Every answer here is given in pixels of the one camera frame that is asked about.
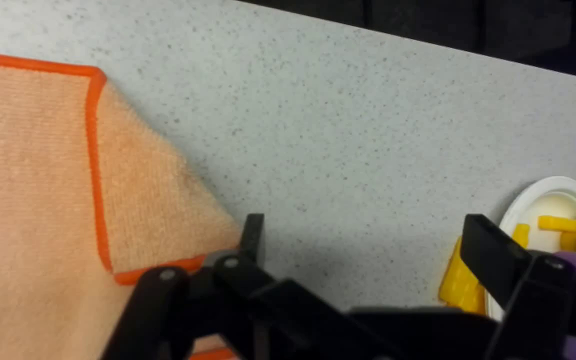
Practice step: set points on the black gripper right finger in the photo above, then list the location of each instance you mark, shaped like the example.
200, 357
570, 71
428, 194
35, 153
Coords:
534, 300

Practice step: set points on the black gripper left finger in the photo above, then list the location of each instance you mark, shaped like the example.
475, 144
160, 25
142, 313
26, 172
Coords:
160, 306

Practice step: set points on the orange microfibre cloth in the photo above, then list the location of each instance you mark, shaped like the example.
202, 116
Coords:
35, 200

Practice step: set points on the yellow toy fry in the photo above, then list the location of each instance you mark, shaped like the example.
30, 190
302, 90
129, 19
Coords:
568, 240
520, 234
460, 286
560, 225

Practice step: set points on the white paper plate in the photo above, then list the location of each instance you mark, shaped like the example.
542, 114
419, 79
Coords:
548, 196

